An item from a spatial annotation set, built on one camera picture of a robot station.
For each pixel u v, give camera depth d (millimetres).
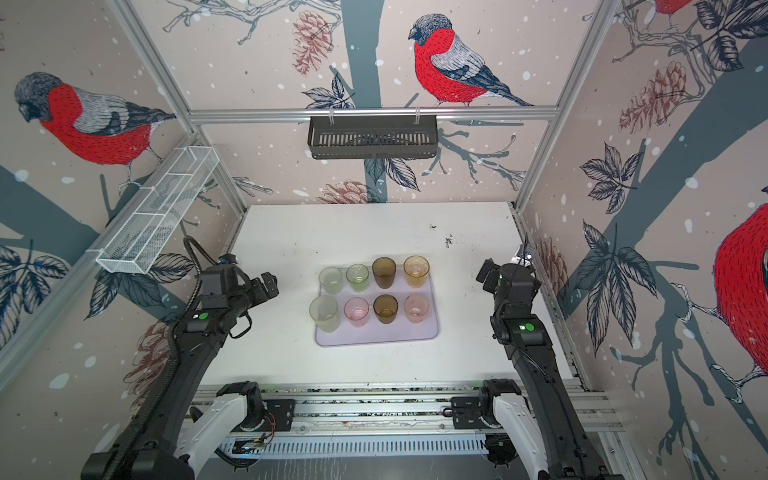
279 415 731
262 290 727
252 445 708
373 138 1055
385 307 908
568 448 399
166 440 412
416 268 974
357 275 978
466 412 735
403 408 763
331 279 957
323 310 869
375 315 865
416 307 908
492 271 692
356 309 899
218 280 590
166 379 447
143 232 732
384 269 954
